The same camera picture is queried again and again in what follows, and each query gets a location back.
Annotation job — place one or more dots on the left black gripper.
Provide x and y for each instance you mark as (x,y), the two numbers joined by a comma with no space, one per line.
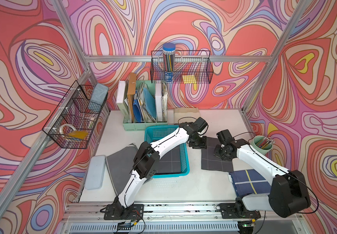
(202,145)

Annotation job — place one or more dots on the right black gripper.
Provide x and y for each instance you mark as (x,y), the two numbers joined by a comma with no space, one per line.
(216,153)

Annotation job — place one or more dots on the dark grey checked pillowcase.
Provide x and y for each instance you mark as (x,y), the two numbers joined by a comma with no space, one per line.
(170,163)

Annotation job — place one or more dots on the teal plastic basket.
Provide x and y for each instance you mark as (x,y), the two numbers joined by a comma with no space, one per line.
(155,133)

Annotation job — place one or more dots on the grey pillowcase with label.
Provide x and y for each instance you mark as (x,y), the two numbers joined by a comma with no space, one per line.
(119,167)

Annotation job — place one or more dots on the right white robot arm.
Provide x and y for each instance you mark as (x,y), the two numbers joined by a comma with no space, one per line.
(288,194)

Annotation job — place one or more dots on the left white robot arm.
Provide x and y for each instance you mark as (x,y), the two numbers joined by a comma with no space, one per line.
(148,156)

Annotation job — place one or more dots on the beige and grey folded pillowcase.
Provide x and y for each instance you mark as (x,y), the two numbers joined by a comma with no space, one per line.
(185,115)

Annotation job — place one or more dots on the navy pillowcase with yellow stripe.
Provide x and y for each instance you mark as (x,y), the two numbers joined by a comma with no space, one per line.
(249,181)

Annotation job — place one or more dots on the green pencil cup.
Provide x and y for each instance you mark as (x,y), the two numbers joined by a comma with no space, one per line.
(263,144)

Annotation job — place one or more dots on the white binder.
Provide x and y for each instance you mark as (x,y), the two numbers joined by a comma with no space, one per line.
(158,102)

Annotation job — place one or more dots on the blue folder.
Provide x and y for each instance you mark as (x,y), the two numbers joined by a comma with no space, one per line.
(149,103)

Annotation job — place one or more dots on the green file organizer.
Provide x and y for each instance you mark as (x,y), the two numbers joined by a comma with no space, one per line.
(143,125)

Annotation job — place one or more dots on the yellow sticky notes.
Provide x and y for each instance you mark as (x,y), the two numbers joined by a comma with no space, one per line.
(189,79)

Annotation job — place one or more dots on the white book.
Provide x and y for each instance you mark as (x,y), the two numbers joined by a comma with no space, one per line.
(121,96)

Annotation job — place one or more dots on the brown folder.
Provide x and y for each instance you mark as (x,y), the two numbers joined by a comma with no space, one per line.
(131,92)

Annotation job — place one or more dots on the blue lidded pencil tube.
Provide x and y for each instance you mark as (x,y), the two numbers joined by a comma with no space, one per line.
(168,60)

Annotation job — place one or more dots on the grey blue sponge block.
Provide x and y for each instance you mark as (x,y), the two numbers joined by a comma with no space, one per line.
(98,96)

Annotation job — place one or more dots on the yellow card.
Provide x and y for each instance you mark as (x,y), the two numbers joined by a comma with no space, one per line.
(77,135)

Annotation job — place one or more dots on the white tape roll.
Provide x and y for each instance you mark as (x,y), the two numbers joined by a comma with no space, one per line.
(66,128)

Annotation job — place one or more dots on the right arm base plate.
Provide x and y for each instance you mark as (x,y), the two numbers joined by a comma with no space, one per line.
(236,211)

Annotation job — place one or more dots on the back black wire basket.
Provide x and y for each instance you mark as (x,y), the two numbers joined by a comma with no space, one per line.
(187,62)

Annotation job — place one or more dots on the black wire basket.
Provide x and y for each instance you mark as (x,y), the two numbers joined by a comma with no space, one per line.
(73,109)
(187,62)

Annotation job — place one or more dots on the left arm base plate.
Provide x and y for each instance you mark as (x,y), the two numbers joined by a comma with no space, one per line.
(113,212)

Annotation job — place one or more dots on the left black wire basket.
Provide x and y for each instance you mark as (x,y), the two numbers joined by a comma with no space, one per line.
(73,109)

